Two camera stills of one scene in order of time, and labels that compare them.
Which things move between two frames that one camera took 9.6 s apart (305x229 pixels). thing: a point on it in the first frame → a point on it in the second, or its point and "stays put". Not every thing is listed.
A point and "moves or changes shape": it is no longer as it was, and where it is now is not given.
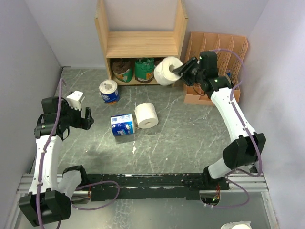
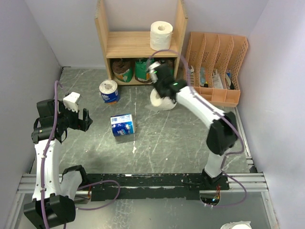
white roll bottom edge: x=240 y=224 stays put
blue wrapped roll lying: x=122 y=124 stays put
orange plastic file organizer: x=231 y=52 stays put
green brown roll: x=157 y=60 → x=169 y=64
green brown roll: x=144 y=69 stays put
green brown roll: x=123 y=70 stays put
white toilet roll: x=146 y=115 → x=164 y=103
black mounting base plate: x=134 y=186 stays put
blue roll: x=109 y=92 stays put
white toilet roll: x=163 y=75 moves or changes shape
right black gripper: x=184 y=69 → x=160 y=93
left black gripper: x=84 y=123 stays put
